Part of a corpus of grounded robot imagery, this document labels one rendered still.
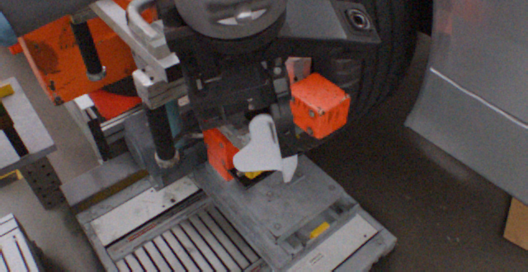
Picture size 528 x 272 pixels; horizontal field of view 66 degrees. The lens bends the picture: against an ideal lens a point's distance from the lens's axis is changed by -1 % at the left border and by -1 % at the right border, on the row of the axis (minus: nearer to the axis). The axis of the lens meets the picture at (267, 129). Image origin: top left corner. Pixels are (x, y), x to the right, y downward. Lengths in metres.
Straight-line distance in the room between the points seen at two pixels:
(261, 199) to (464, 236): 0.78
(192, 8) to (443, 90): 0.62
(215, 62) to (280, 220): 1.05
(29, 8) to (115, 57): 1.19
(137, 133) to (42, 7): 1.21
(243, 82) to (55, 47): 1.01
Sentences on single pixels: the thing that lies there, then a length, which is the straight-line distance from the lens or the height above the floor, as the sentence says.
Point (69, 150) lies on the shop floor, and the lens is 2.02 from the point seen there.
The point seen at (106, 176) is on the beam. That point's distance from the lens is 1.67.
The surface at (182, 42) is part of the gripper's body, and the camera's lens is 0.29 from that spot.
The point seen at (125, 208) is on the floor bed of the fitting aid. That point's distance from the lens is 1.62.
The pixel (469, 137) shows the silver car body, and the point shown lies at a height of 0.81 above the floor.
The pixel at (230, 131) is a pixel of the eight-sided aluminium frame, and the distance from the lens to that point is 1.03.
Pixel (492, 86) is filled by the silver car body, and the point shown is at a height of 0.93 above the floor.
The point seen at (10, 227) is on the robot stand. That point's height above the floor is 0.23.
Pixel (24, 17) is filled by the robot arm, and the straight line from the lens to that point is 0.20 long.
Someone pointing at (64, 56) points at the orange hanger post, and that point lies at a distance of 1.31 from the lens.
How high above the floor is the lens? 1.35
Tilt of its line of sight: 45 degrees down
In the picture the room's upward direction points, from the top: straight up
